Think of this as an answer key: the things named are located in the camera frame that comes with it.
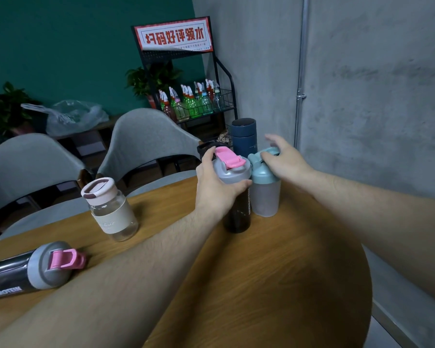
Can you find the black metal display rack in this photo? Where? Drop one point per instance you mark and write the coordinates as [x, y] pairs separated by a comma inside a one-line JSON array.
[[223, 74]]

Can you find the frosted shaker bottle teal lid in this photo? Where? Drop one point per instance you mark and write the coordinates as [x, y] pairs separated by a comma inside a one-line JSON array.
[[264, 195]]

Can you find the green potted plant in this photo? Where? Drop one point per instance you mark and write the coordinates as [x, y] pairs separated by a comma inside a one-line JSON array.
[[145, 81], [3, 108]]

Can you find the glass bottle cream lid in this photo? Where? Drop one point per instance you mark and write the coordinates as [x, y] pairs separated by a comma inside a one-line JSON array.
[[110, 210]]

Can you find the person's left thumb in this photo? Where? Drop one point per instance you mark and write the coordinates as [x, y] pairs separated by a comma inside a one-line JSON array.
[[238, 187]]

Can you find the row of spray bottles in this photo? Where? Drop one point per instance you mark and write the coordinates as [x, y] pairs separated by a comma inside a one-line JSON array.
[[192, 103]]

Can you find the person's left forearm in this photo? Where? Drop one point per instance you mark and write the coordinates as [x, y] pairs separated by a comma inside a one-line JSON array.
[[105, 286]]

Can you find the dark blue thermos bottle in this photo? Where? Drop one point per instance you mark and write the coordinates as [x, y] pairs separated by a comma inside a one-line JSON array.
[[244, 135]]

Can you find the grey metal wall pipe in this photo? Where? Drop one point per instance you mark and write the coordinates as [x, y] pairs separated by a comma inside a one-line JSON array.
[[301, 68]]

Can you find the red and white sign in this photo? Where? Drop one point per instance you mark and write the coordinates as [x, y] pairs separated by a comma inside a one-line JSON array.
[[174, 35]]

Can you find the person's left hand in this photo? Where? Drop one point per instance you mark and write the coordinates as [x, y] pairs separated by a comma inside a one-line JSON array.
[[210, 192]]

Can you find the person's right hand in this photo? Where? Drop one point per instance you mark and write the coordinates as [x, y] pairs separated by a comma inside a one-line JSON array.
[[288, 166]]

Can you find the black shaker bottle pink cap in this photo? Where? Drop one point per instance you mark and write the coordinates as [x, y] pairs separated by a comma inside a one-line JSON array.
[[25, 271], [235, 170]]

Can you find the clear plastic bag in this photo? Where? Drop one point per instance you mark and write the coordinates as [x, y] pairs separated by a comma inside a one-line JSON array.
[[70, 117]]

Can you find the person's right thumb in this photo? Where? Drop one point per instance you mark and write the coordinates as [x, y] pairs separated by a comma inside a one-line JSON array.
[[267, 158]]

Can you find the grey upholstered chair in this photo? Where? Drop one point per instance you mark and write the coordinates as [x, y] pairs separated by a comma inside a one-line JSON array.
[[25, 166], [145, 137]]

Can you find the person's right forearm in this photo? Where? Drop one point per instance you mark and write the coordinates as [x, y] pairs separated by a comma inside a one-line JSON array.
[[384, 221]]

